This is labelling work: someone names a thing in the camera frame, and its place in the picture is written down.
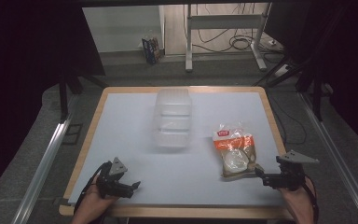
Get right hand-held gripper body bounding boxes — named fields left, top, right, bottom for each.
left=269, top=149, right=321, bottom=191

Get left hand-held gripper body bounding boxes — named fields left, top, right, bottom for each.
left=95, top=157, right=135, bottom=199

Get clear plastic bread packet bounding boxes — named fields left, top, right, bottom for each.
left=212, top=121, right=259, bottom=179

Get clear plastic storage box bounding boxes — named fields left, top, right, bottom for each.
left=152, top=88, right=193, bottom=149

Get person's right hand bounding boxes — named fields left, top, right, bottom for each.
left=277, top=175, right=317, bottom=224

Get person's left hand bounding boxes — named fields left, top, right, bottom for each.
left=70, top=175, right=119, bottom=224

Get black floor socket plate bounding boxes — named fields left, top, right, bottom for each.
left=62, top=123, right=84, bottom=146

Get black metal stand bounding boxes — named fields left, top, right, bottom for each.
left=57, top=73, right=108, bottom=123
left=252, top=6, right=349, bottom=122

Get black curtain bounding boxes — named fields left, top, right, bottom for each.
left=0, top=0, right=106, bottom=203
left=265, top=0, right=358, bottom=157

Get white power strip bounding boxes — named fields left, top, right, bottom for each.
left=268, top=37, right=285, bottom=51

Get blue carton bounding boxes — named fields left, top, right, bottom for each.
left=141, top=30, right=163, bottom=65

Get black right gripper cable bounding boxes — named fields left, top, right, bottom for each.
left=302, top=175, right=321, bottom=224

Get aluminium floor rail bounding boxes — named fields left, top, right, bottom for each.
left=11, top=94, right=80, bottom=224
left=297, top=91, right=358, bottom=224

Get thin black floor cable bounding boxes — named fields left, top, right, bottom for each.
left=268, top=90, right=308, bottom=146

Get black floor cables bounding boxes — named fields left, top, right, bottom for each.
left=195, top=3, right=285, bottom=54

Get white metal desk frame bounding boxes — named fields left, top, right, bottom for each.
left=184, top=3, right=273, bottom=73

